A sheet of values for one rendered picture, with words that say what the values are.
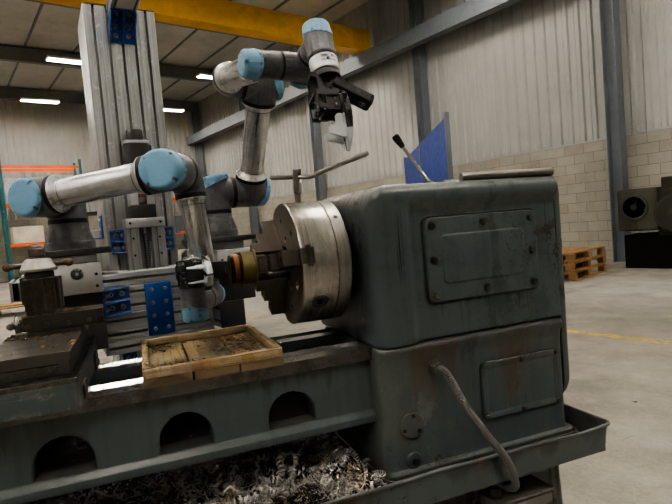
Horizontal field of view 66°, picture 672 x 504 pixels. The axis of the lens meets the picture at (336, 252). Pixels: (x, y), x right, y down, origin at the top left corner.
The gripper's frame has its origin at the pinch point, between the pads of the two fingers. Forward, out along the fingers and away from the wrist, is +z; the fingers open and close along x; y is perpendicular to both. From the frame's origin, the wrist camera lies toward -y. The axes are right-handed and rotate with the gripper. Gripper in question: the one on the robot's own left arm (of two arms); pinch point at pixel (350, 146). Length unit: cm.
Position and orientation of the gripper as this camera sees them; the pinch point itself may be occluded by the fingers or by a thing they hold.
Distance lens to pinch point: 130.1
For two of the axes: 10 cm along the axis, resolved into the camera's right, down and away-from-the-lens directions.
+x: 3.1, -3.1, -9.0
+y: -9.3, 1.0, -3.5
